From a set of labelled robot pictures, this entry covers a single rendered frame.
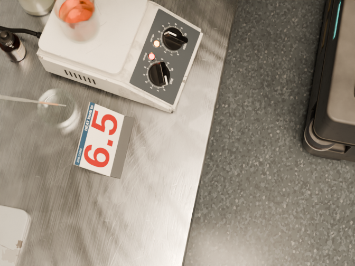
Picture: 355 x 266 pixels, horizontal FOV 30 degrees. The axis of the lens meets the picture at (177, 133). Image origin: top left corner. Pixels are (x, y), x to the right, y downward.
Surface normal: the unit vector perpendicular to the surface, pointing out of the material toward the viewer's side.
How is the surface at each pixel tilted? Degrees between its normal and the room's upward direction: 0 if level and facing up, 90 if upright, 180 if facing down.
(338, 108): 0
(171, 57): 30
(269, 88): 0
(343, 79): 0
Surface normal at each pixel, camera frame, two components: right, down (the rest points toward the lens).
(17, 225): -0.01, -0.25
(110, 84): -0.33, 0.91
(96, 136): 0.62, -0.07
